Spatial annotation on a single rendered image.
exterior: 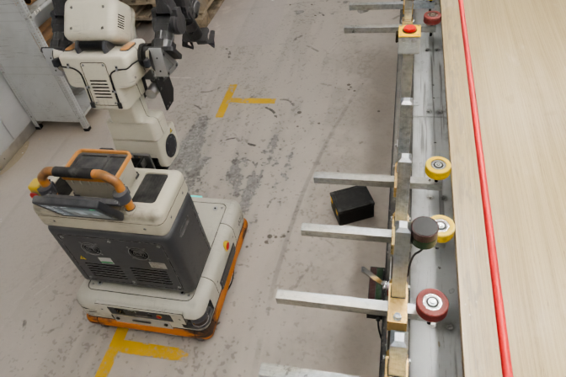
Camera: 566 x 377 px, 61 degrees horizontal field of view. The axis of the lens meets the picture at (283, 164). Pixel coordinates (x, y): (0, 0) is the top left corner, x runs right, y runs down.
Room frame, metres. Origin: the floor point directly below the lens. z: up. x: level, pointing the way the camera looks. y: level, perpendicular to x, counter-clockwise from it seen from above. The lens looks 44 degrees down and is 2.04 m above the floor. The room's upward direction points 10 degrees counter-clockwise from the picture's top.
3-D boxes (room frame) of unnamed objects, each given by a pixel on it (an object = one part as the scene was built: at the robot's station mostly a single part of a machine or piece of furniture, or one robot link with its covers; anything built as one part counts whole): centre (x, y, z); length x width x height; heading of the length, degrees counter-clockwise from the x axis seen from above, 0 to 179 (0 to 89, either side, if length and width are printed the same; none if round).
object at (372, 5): (2.31, -0.70, 0.83); 0.43 x 0.03 x 0.04; 72
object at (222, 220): (1.46, 0.64, 0.16); 0.67 x 0.64 x 0.25; 161
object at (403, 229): (0.66, -0.25, 0.92); 0.04 x 0.04 x 0.48; 72
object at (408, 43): (1.38, -0.48, 1.18); 0.07 x 0.07 x 0.08; 72
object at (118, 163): (1.35, 0.67, 0.87); 0.23 x 0.15 x 0.11; 71
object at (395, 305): (0.64, -0.24, 0.85); 0.14 x 0.06 x 0.05; 162
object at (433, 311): (0.60, -0.31, 0.85); 0.08 x 0.08 x 0.11
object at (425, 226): (0.65, -0.29, 1.05); 0.06 x 0.06 x 0.22; 72
